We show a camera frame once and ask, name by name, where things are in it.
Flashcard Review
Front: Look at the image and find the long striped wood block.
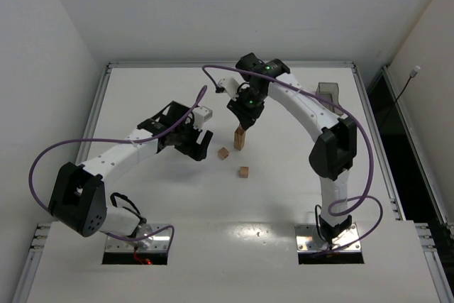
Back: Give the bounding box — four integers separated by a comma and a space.
234, 129, 245, 140

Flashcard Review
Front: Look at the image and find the smoky transparent plastic bin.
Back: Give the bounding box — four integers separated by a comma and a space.
315, 82, 343, 116

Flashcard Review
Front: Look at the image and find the long light wood block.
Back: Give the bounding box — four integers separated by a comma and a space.
234, 139, 245, 150

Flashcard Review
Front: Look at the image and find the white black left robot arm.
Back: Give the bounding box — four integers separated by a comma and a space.
48, 101, 213, 242

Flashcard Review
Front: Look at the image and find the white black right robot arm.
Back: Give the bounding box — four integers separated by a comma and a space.
218, 53, 357, 242

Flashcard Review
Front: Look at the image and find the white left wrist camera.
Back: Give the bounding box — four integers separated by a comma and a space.
192, 106, 213, 130

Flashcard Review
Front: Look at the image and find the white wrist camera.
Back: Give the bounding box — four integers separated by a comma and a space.
192, 106, 213, 130
216, 77, 240, 101

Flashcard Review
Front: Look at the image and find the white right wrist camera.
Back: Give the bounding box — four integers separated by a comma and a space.
216, 77, 240, 101

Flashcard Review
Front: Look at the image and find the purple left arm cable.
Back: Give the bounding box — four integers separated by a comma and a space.
28, 85, 175, 247

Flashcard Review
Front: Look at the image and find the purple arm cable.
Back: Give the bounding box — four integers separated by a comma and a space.
28, 85, 175, 247
201, 65, 384, 255

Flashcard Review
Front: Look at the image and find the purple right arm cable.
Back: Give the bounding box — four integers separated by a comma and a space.
201, 65, 384, 255

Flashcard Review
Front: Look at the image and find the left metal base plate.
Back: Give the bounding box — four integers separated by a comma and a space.
105, 228, 172, 253

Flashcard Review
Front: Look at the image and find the metal base plate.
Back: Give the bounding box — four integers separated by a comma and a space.
294, 223, 362, 254
105, 228, 172, 253

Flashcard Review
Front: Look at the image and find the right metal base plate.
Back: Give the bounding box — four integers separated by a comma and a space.
294, 223, 362, 254

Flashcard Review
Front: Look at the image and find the black wall cable with plug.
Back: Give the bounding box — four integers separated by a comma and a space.
384, 65, 421, 112

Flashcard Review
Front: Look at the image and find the aluminium table frame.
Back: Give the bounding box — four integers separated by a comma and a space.
10, 60, 454, 303

